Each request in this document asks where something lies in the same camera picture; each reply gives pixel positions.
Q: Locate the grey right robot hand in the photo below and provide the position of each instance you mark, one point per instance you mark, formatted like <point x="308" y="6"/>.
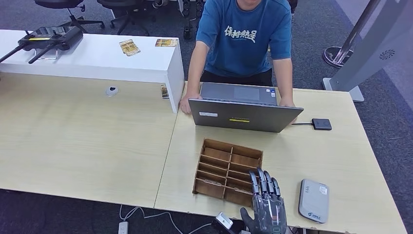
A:
<point x="269" y="213"/>

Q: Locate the person's left hand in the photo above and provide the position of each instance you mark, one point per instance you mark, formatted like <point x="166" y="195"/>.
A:
<point x="286" y="102"/>

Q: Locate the person's right hand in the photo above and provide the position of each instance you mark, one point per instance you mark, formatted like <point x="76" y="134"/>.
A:
<point x="189" y="103"/>

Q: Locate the gold patterned ID card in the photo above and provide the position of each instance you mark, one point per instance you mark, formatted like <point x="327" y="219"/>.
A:
<point x="166" y="42"/>

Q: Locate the person's left forearm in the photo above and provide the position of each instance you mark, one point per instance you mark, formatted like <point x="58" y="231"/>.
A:
<point x="283" y="85"/>

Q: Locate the person's right forearm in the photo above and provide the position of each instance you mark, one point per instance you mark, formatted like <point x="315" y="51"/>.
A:
<point x="195" y="79"/>

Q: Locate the gold patterned room key card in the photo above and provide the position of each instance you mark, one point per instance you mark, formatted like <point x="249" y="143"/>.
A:
<point x="212" y="183"/>
<point x="242" y="191"/>

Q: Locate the grey white card reader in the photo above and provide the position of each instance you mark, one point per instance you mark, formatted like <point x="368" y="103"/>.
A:
<point x="313" y="203"/>

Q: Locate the wooden card organizer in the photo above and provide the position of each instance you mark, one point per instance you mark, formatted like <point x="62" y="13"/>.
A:
<point x="219" y="161"/>

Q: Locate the person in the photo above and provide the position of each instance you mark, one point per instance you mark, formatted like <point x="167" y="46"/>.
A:
<point x="242" y="48"/>

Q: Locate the small black usb hub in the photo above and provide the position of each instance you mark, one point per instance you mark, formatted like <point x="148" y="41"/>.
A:
<point x="321" y="124"/>

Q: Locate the grey laptop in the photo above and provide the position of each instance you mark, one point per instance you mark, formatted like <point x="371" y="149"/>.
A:
<point x="242" y="118"/>

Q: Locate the round white desk grommet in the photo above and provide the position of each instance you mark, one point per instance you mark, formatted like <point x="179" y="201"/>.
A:
<point x="111" y="91"/>

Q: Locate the grey kiosk stand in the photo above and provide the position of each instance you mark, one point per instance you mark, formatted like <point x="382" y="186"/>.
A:
<point x="371" y="55"/>

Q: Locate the white desk shelf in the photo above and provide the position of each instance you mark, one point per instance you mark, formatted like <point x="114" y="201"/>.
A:
<point x="96" y="61"/>

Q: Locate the black office chair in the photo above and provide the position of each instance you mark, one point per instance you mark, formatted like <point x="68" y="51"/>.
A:
<point x="129" y="9"/>
<point x="58" y="2"/>

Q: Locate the white power strip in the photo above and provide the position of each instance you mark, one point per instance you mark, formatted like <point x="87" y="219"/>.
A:
<point x="123" y="227"/>

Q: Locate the clear acrylic stand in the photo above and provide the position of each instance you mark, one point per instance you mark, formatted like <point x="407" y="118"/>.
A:
<point x="45" y="58"/>

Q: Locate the black remote controller with antennas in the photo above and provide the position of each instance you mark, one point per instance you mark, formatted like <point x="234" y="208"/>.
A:
<point x="51" y="37"/>

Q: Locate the chrome stanchion post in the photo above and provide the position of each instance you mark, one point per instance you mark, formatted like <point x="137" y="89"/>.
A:
<point x="337" y="55"/>

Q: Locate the black metal frame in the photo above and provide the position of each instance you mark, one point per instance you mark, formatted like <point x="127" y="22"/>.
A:
<point x="187" y="19"/>

